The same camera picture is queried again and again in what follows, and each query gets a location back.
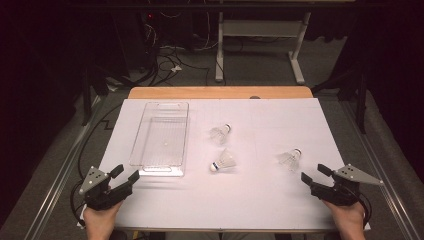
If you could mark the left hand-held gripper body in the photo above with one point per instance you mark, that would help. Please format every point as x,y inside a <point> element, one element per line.
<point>100,196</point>

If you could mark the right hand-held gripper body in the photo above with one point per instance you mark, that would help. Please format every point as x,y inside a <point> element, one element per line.
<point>340,191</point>

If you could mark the white shuttlecock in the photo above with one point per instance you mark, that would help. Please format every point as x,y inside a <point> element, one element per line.
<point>290,159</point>
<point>224,162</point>
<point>220,133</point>

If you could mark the clear plastic tray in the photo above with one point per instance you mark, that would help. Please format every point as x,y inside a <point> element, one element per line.
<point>160,140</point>

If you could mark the person's left hand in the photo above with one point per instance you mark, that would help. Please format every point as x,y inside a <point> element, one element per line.
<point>100,223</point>

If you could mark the person's right hand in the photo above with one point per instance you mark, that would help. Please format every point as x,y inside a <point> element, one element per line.
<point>348,221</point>

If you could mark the black metal stand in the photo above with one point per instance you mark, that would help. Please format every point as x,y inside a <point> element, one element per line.
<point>361,103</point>
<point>87,100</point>

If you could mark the white table cover sheet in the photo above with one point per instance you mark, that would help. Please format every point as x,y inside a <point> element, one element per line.
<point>233,200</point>

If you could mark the dark curtain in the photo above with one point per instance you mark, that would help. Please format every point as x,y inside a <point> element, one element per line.
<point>396,83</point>
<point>33,83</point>

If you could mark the small white plug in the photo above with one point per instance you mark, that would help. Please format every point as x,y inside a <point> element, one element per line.
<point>176,68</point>

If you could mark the black equipment case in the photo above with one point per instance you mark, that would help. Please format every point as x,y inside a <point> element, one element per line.
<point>133,40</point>

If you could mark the aluminium floor rail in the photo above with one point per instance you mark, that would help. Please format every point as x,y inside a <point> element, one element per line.
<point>392,200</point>
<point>60,181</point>

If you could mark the white metal desk frame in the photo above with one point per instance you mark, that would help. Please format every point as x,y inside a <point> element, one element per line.
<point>260,28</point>

